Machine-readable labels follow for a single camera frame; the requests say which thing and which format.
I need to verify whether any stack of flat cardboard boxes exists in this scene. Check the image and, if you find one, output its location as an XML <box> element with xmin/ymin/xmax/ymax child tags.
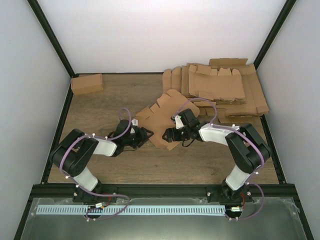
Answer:
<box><xmin>162</xmin><ymin>58</ymin><xmax>270</xmax><ymax>124</ymax></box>

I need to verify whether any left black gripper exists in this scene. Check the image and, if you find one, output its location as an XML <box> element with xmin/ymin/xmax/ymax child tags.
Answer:
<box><xmin>123</xmin><ymin>127</ymin><xmax>154</xmax><ymax>149</ymax></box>

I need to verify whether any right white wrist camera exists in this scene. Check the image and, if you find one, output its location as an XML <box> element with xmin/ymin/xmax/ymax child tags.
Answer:
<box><xmin>171</xmin><ymin>114</ymin><xmax>185</xmax><ymax>130</ymax></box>

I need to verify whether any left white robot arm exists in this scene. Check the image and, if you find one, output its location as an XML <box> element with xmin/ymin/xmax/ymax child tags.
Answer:
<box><xmin>49</xmin><ymin>119</ymin><xmax>154</xmax><ymax>202</ymax></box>

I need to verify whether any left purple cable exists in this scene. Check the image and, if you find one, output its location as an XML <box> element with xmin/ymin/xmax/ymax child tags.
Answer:
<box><xmin>59</xmin><ymin>107</ymin><xmax>137</xmax><ymax>222</ymax></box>

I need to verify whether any folded brown cardboard box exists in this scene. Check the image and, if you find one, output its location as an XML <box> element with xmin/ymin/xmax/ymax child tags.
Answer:
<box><xmin>71</xmin><ymin>73</ymin><xmax>104</xmax><ymax>95</ymax></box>

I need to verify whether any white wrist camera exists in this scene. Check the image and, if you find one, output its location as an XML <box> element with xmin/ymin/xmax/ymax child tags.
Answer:
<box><xmin>171</xmin><ymin>114</ymin><xmax>185</xmax><ymax>130</ymax></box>
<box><xmin>131</xmin><ymin>118</ymin><xmax>139</xmax><ymax>126</ymax></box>

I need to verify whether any black aluminium frame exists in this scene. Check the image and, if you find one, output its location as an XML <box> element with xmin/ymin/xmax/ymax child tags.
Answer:
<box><xmin>14</xmin><ymin>0</ymin><xmax>314</xmax><ymax>240</ymax></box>

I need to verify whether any light blue slotted cable duct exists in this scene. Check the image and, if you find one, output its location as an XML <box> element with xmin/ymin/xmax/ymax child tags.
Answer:
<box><xmin>35</xmin><ymin>205</ymin><xmax>226</xmax><ymax>217</ymax></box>

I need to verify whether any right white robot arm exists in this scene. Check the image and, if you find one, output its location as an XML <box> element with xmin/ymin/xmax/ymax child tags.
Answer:
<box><xmin>162</xmin><ymin>108</ymin><xmax>272</xmax><ymax>202</ymax></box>

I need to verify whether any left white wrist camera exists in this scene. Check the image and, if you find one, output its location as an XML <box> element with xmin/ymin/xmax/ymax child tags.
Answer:
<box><xmin>131</xmin><ymin>118</ymin><xmax>139</xmax><ymax>126</ymax></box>

